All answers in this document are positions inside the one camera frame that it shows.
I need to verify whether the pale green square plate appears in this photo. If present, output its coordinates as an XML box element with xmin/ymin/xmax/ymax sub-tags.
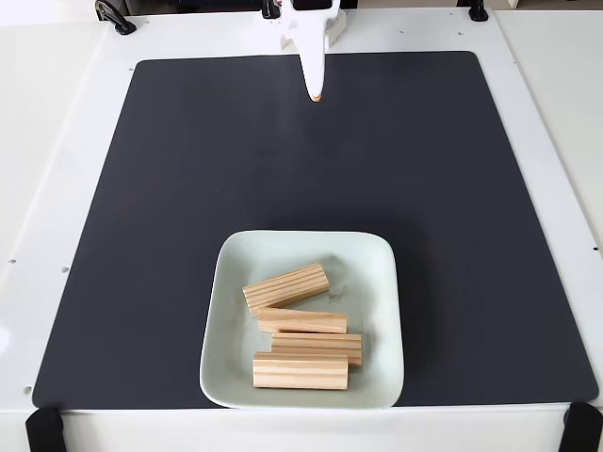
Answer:
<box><xmin>199</xmin><ymin>229</ymin><xmax>406</xmax><ymax>410</ymax></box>

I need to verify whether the black rubber mat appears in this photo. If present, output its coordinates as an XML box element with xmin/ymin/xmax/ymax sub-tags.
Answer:
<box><xmin>31</xmin><ymin>50</ymin><xmax>599</xmax><ymax>410</ymax></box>

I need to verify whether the grooved wooden block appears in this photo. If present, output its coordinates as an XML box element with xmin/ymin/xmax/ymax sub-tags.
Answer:
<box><xmin>252</xmin><ymin>350</ymin><xmax>350</xmax><ymax>392</ymax></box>
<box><xmin>256</xmin><ymin>307</ymin><xmax>350</xmax><ymax>335</ymax></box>
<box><xmin>270</xmin><ymin>331</ymin><xmax>364</xmax><ymax>368</ymax></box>
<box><xmin>242</xmin><ymin>262</ymin><xmax>332</xmax><ymax>317</ymax></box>

